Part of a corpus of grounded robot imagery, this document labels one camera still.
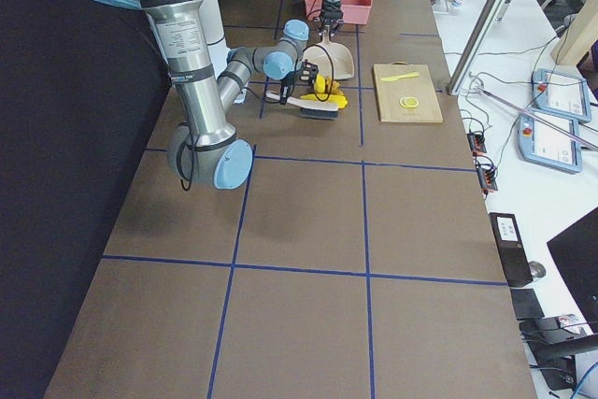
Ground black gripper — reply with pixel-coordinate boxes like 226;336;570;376
278;60;319;105
315;0;344;36

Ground yellow lemon fruit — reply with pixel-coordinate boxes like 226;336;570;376
313;74;327;94

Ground brown ginger root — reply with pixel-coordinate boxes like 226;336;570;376
325;78;344;95

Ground beige plastic dustpan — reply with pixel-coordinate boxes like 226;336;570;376
304;26;354;80

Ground beige brush black bristles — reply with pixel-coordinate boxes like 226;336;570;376
265;91;339;120

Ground yellow corn cob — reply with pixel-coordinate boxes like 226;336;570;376
300;93;349;109

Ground pink plastic bin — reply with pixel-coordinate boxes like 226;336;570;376
304;0;373;25

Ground wooden cutting board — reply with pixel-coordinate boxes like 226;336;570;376
373;64;443;124

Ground yellow plastic knife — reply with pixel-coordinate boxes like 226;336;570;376
380;72;420;82

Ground lemon slice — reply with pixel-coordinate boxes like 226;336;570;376
399;96;419;109

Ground orange connector block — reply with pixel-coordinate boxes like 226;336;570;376
474;156;498;195

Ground far teach pendant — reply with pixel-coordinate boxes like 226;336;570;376
532;68;592;123

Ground teach pendant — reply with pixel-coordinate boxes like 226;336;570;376
518;108;583;174
532;68;592;123

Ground near teach pendant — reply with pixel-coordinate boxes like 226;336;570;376
518;108;583;174

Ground black box with label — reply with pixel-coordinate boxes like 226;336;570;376
489;212;533;288

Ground black monitor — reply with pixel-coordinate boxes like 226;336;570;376
548;213;597;321

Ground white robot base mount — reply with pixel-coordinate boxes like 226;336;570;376
200;0;247;105

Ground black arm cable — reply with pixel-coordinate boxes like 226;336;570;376
179;0;335;192

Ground aluminium frame post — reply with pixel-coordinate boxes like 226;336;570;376
447;0;505;96

